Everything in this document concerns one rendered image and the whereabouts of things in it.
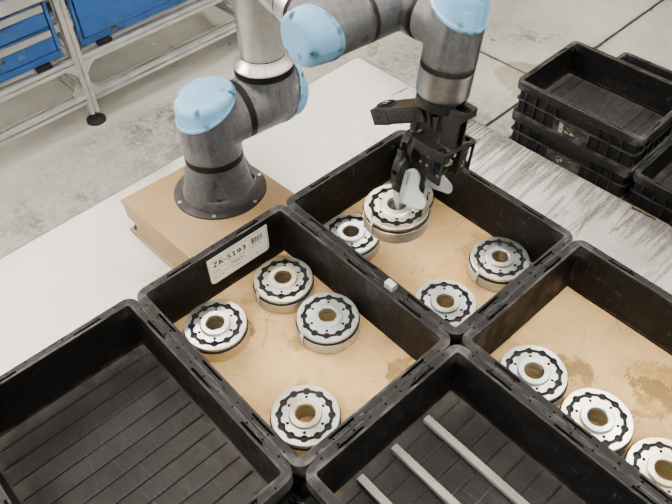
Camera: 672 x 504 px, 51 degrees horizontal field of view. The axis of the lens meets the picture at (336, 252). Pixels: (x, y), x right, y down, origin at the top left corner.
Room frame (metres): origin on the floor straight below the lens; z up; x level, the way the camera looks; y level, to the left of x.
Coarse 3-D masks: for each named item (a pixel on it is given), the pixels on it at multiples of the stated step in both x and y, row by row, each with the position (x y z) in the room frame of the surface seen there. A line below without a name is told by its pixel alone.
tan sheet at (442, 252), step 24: (432, 216) 0.95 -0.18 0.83; (456, 216) 0.94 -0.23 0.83; (432, 240) 0.88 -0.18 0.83; (456, 240) 0.88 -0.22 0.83; (384, 264) 0.83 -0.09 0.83; (408, 264) 0.83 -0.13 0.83; (432, 264) 0.83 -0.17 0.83; (456, 264) 0.82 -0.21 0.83; (408, 288) 0.77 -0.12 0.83; (480, 288) 0.77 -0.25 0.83
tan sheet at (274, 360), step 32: (288, 256) 0.86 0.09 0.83; (320, 288) 0.78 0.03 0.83; (256, 320) 0.72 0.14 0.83; (288, 320) 0.71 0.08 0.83; (256, 352) 0.65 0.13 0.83; (288, 352) 0.65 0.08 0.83; (352, 352) 0.65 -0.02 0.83; (384, 352) 0.64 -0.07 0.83; (256, 384) 0.59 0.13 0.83; (288, 384) 0.59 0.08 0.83; (320, 384) 0.59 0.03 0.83; (352, 384) 0.59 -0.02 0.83; (384, 384) 0.58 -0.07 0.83
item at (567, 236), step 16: (384, 144) 1.04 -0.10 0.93; (352, 160) 1.00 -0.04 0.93; (336, 176) 0.96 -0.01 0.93; (480, 176) 0.94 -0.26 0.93; (304, 192) 0.92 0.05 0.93; (496, 192) 0.90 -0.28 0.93; (528, 208) 0.86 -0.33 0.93; (320, 224) 0.84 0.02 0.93; (544, 224) 0.82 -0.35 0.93; (336, 240) 0.80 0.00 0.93; (560, 240) 0.78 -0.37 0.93; (352, 256) 0.76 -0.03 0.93; (544, 256) 0.75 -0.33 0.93; (528, 272) 0.72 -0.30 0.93; (400, 288) 0.69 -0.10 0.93; (512, 288) 0.68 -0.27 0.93; (416, 304) 0.66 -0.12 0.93; (496, 304) 0.66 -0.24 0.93; (432, 320) 0.63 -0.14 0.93; (464, 320) 0.63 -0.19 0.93
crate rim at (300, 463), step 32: (256, 224) 0.84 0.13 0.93; (384, 288) 0.69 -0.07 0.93; (160, 320) 0.65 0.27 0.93; (416, 320) 0.63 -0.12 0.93; (192, 352) 0.59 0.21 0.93; (224, 384) 0.53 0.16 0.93; (256, 416) 0.48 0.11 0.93; (352, 416) 0.47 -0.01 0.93; (288, 448) 0.43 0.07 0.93; (320, 448) 0.43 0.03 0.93
